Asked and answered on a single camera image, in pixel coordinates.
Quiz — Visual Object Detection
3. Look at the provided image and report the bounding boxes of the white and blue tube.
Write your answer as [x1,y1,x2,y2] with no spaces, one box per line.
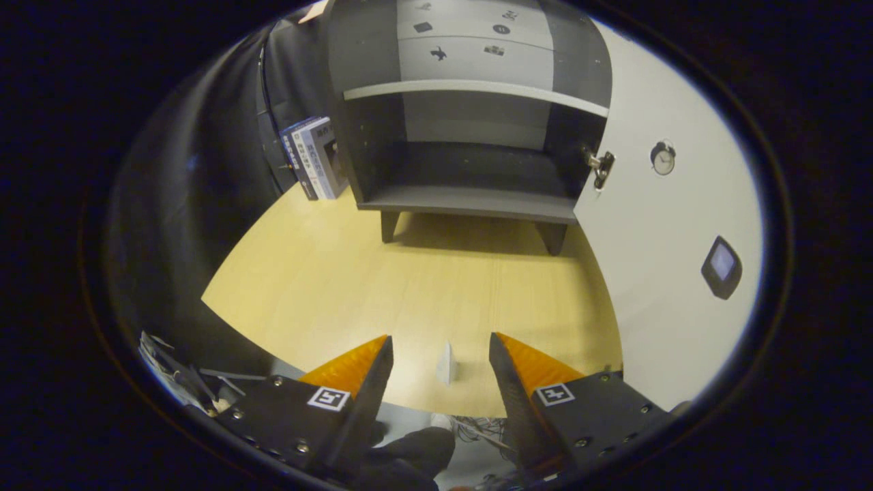
[436,342,460,387]

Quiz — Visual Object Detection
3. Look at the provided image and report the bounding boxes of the black backdrop stand pole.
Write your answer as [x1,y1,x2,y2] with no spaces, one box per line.
[256,41,294,195]

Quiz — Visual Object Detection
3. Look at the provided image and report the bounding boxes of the metal door hinge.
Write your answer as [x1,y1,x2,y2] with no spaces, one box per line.
[582,145,616,190]

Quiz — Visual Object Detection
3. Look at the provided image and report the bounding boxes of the tangled floor cables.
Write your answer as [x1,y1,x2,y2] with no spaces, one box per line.
[447,413,516,454]

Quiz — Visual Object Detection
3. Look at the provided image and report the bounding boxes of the grey floor clutter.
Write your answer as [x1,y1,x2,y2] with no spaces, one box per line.
[138,331,273,418]

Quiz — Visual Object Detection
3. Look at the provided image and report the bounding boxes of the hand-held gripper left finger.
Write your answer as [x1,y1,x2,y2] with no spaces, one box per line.
[215,334,395,478]

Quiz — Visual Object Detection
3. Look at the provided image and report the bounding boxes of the white cabinet shelf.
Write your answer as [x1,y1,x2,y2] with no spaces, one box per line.
[343,80,610,118]

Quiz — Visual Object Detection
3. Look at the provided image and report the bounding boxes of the white cabinet door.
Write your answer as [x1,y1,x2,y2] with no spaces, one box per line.
[573,20,765,413]

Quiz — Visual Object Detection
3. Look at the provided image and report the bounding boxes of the black backdrop cloth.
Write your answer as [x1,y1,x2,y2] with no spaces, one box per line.
[106,14,342,383]

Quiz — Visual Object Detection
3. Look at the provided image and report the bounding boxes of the grey cabinet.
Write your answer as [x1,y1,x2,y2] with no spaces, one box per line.
[326,0,615,256]

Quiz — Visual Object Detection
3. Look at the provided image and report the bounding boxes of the person's dark-clothed leg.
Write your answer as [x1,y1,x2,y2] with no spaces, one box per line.
[351,426,456,491]

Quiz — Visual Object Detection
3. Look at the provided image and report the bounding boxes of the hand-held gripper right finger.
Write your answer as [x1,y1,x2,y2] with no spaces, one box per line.
[488,332,672,481]

